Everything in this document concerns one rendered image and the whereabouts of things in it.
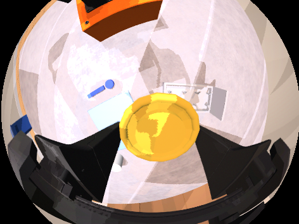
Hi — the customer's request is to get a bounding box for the yellow plate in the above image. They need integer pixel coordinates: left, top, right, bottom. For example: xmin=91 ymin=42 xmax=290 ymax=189
xmin=119 ymin=92 xmax=200 ymax=162

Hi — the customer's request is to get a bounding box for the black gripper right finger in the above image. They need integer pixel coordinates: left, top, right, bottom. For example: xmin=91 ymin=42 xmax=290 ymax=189
xmin=195 ymin=125 xmax=271 ymax=200

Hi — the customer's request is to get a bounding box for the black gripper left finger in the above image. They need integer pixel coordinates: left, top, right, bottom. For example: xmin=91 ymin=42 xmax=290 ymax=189
xmin=34 ymin=121 xmax=121 ymax=203

